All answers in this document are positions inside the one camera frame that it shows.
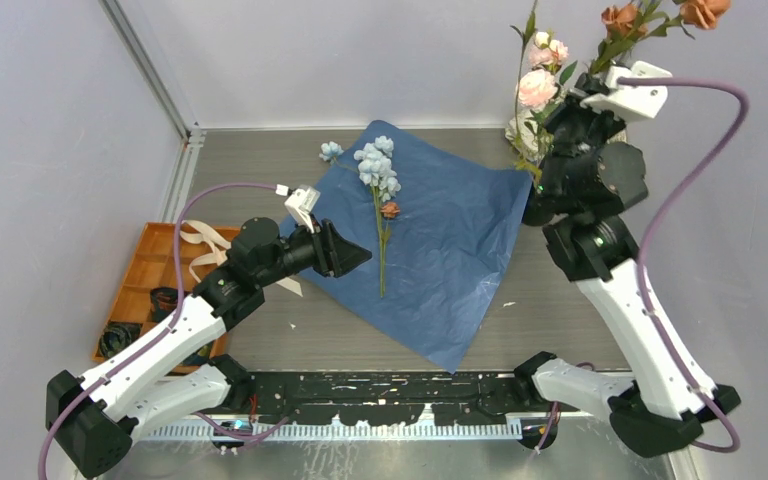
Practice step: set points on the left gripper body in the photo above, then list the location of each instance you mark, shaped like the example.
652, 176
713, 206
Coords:
320, 254

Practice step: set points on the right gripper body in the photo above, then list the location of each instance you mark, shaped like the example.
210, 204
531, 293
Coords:
575, 126

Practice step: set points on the blue hydrangea flower stem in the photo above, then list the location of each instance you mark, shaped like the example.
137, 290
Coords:
376, 172

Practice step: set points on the pink rose flower stem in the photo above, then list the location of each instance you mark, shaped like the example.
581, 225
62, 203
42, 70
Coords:
542, 87

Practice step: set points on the blue paper flower bouquet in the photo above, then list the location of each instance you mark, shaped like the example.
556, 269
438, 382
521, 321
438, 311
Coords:
461, 204

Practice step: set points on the cream ribbon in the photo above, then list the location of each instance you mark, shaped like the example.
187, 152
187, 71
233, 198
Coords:
202, 233

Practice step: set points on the orange rose flower stem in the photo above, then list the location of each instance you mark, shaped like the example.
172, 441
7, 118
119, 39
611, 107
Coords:
626, 26

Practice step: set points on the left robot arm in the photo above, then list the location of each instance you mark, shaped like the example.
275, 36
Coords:
96, 417

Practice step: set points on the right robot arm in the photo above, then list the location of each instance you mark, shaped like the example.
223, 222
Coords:
589, 180

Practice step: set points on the black vase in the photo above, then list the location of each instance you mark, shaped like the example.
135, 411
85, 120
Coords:
537, 212

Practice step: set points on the patterned cream cloth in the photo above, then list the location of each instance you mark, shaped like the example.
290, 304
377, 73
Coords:
528, 136

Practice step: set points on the small blue flower sprig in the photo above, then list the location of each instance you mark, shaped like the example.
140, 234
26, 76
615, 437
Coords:
330, 153

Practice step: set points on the rolled dark item middle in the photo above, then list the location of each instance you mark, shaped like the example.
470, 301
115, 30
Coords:
163, 301

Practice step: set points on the rolled dark item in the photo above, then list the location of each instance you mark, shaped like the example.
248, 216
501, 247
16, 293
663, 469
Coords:
163, 301
116, 337

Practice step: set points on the orange wooden tray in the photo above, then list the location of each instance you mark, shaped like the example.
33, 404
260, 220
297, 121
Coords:
152, 265

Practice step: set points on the rolled dark item front left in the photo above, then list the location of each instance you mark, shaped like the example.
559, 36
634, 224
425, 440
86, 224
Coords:
116, 337

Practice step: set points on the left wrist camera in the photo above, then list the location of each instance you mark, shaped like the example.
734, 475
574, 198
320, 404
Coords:
300, 203

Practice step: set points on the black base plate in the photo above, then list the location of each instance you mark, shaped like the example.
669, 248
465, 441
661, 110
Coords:
382, 398

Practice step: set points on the aluminium rail frame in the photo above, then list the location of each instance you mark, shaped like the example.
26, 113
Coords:
532, 438

